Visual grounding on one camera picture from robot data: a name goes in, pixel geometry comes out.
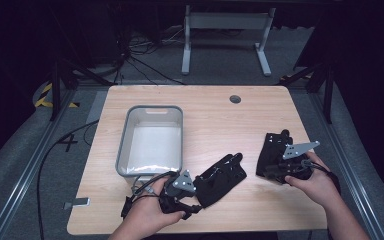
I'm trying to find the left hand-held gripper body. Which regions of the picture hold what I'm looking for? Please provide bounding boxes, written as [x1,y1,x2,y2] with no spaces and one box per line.
[159,169,198,215]

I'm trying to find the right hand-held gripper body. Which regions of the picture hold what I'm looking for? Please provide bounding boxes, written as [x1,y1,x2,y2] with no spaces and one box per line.
[279,140,321,185]

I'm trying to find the black glove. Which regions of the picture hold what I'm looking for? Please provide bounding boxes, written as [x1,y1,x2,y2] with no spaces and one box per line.
[193,152,248,209]
[255,129,296,179]

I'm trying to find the grey plastic bin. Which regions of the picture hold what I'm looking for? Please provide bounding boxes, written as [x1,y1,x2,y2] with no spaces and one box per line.
[115,105,184,183]

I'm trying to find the person's right hand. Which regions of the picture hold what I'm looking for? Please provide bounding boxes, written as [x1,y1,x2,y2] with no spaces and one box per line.
[284,151,343,210]

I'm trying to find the person's left hand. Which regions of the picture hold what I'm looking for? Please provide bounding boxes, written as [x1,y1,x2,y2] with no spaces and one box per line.
[121,176,186,240]

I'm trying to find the black metal stand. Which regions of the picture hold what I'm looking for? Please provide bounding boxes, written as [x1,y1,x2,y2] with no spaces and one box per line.
[279,61,335,125]
[49,58,114,122]

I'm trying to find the yellow black hazard tape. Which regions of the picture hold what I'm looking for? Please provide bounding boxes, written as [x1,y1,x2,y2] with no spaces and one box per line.
[34,82,80,109]

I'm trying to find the right hand-held gripper cable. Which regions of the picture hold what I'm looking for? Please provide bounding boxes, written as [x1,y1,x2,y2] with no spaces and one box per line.
[301,159,342,195]

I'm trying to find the hand-held gripper cable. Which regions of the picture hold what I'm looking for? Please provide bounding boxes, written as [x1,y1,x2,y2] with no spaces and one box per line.
[301,159,342,195]
[121,170,181,220]

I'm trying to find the aluminium floor rail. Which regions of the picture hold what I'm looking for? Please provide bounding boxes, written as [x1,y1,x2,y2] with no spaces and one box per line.
[308,89,384,240]
[0,89,78,240]

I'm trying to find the left hand-held gripper cable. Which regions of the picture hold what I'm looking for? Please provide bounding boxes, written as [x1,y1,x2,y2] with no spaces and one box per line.
[121,170,181,220]

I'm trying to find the small grey metal bracket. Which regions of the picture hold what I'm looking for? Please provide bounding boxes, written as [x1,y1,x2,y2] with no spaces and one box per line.
[63,197,91,210]

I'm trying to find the black floor cable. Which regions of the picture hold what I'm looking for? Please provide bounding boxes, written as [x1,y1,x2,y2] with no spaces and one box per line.
[36,119,100,240]

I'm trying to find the tangle of floor cables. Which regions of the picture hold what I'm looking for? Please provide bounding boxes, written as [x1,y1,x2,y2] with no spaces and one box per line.
[113,24,188,86]

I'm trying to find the white metal desk frame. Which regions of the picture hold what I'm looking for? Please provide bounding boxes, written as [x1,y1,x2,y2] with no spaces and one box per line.
[181,4,277,77]

